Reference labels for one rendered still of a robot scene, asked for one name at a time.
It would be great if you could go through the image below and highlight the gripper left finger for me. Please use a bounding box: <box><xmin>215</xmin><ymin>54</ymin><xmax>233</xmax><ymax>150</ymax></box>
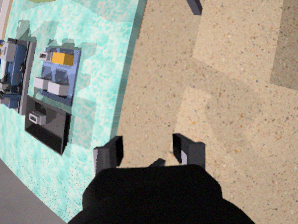
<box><xmin>93</xmin><ymin>136</ymin><xmax>124</xmax><ymax>176</ymax></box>

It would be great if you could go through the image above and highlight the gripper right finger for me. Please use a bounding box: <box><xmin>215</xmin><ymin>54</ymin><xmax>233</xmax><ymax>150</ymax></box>
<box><xmin>172</xmin><ymin>133</ymin><xmax>206</xmax><ymax>169</ymax></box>

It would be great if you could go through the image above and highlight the yellow block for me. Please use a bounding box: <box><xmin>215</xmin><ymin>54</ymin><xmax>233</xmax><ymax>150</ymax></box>
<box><xmin>52</xmin><ymin>52</ymin><xmax>74</xmax><ymax>66</ymax></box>

